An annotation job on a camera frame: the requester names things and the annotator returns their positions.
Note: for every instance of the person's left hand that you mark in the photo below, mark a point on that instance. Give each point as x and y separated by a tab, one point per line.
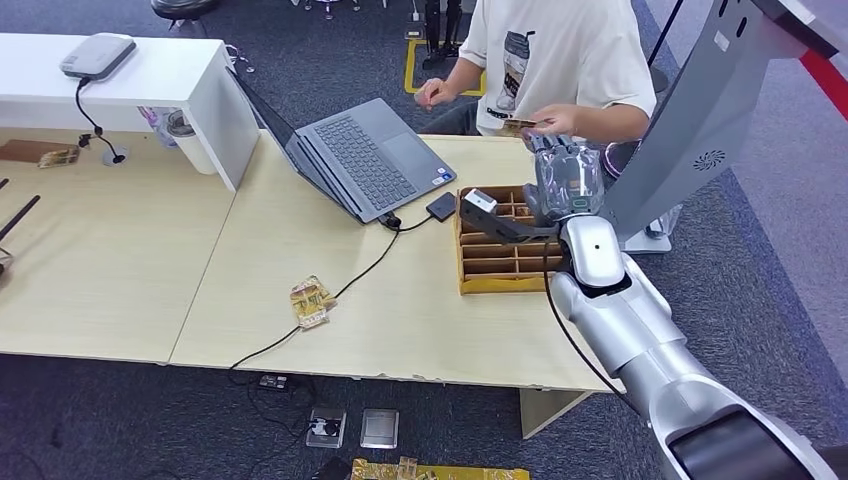
560	120

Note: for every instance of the person's right hand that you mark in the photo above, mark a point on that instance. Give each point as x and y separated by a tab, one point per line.
434	93

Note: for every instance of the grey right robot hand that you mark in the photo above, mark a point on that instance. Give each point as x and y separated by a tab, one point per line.
570	179

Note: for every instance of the person's left forearm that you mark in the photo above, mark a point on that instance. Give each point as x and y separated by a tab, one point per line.
616	122

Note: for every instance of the person's right forearm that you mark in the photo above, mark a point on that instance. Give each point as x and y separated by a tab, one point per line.
465	76

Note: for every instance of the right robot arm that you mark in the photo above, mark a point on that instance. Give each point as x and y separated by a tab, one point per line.
629	331

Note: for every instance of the person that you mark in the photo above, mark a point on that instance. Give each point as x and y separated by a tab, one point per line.
563	53

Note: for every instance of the gold patterned card pile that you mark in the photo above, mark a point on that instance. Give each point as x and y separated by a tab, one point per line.
311	301

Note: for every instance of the gold card on board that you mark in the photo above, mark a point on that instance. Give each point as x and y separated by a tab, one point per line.
58	158

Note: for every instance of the yellow floor tape square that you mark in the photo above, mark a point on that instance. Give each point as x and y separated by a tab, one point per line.
409	66

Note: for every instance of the black stand legs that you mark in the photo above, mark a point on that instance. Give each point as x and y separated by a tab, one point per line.
440	33

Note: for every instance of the grey laptop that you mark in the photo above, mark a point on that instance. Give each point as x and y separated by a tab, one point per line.
371	159

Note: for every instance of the wooden compartment organizer box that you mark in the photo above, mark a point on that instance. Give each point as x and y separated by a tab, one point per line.
497	265

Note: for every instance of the small black box device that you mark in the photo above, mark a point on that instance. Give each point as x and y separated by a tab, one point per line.
442	206

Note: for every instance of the grey kiosk screen stand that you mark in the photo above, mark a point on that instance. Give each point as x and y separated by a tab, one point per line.
689	112

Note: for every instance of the black pole stand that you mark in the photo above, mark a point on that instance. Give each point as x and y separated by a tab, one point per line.
662	40

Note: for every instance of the pale desk leg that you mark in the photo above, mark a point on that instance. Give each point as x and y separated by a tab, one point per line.
550	411

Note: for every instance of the white cup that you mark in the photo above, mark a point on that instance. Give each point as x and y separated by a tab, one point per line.
195	149

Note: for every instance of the black stool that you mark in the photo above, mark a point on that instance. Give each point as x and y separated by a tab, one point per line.
182	6

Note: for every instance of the red strip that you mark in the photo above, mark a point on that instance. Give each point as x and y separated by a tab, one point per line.
825	79

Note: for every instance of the clear plastic bottle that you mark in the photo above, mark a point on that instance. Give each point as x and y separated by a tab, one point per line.
156	126

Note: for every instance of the white desk shelf riser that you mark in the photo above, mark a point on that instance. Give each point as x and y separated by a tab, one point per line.
152	76

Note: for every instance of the silver floor socket closed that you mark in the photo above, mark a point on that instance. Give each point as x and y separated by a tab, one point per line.
379	428

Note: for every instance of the yellow gold box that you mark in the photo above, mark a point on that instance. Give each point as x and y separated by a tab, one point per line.
450	473

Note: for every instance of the black power adapter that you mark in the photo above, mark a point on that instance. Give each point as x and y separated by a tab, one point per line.
273	382

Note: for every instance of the grey flat box device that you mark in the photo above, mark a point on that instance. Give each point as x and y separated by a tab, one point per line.
98	56

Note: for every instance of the silver floor socket open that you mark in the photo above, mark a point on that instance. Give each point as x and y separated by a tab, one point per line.
326	427

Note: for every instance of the brown wooden board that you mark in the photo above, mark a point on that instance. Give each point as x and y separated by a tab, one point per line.
23	151

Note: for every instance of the black rod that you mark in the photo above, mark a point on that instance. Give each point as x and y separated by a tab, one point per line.
16	217

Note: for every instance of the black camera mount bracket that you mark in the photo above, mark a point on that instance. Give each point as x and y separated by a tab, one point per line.
503	228

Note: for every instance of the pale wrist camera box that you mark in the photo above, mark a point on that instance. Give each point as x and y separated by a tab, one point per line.
480	200

